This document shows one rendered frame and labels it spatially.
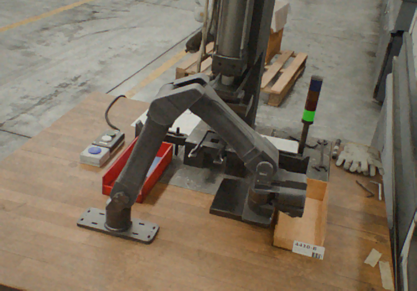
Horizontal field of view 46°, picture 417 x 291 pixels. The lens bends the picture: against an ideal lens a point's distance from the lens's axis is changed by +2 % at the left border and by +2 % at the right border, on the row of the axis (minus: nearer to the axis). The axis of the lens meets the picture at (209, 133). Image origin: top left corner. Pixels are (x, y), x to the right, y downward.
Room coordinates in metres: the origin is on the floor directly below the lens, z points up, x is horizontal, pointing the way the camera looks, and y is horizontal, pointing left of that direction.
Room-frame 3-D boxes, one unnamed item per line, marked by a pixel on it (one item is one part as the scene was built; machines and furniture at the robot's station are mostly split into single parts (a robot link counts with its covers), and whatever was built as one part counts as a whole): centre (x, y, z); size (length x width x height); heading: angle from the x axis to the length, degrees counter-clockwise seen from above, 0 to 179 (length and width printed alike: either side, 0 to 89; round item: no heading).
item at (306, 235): (1.06, -0.28, 0.93); 0.25 x 0.13 x 0.08; 168
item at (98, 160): (1.26, 0.34, 0.90); 0.07 x 0.07 x 0.06; 78
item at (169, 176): (1.38, -0.08, 0.88); 0.65 x 0.50 x 0.03; 78
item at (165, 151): (1.19, 0.19, 0.93); 0.25 x 0.12 x 0.06; 168
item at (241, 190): (1.11, -0.12, 0.91); 0.17 x 0.16 x 0.02; 78
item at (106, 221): (0.95, 0.20, 0.94); 0.20 x 0.07 x 0.08; 78
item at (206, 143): (1.31, -0.04, 0.98); 0.20 x 0.10 x 0.01; 78
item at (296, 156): (1.30, -0.22, 0.95); 0.15 x 0.03 x 0.10; 78
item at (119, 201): (0.96, 0.19, 1.00); 0.09 x 0.06 x 0.06; 174
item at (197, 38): (1.61, 0.03, 1.25); 0.19 x 0.07 x 0.19; 78
